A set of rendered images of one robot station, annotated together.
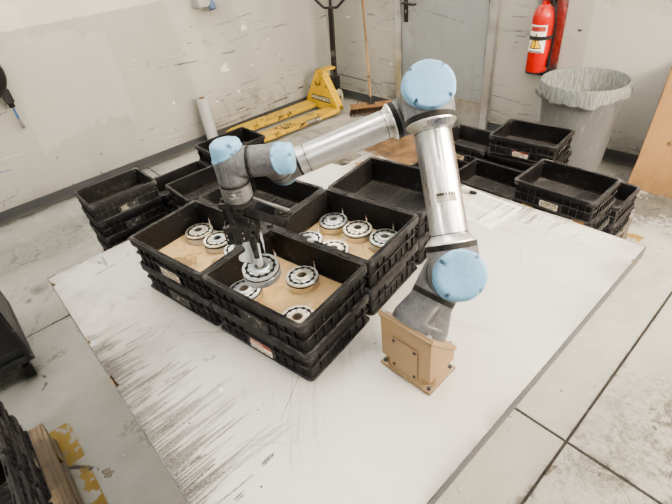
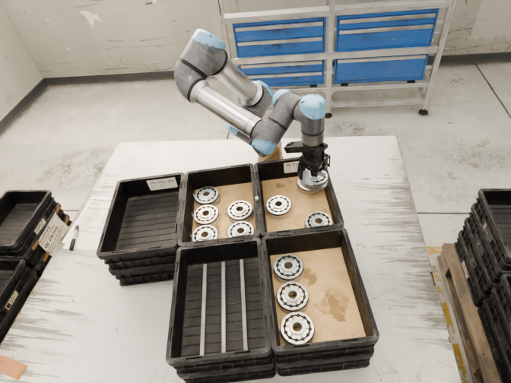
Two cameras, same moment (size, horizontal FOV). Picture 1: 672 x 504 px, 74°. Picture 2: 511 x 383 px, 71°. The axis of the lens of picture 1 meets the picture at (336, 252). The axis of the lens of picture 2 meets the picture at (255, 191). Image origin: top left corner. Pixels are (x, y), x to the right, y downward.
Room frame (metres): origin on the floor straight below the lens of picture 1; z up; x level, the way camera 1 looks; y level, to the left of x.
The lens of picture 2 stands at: (1.76, 0.81, 1.94)
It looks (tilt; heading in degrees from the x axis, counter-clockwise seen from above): 45 degrees down; 231
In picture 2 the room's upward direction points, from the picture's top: 9 degrees counter-clockwise
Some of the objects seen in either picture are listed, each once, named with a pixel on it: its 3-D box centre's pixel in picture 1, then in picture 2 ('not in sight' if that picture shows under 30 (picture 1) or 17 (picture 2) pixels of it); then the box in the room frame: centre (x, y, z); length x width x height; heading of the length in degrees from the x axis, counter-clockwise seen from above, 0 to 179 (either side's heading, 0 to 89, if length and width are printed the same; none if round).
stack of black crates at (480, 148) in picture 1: (469, 160); not in sight; (2.78, -0.99, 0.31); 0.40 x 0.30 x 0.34; 38
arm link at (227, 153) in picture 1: (230, 162); (312, 114); (1.00, 0.22, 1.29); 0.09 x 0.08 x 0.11; 85
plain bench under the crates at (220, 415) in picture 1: (336, 328); (239, 297); (1.33, 0.04, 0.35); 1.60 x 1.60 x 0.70; 38
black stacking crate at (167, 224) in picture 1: (202, 247); (312, 291); (1.30, 0.46, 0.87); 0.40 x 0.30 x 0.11; 48
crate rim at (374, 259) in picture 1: (344, 223); (219, 202); (1.25, -0.04, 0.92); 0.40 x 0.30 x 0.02; 48
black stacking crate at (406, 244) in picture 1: (346, 236); (221, 210); (1.25, -0.04, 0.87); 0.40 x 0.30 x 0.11; 48
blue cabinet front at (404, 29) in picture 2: not in sight; (382, 49); (-0.81, -0.51, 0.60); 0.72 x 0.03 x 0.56; 128
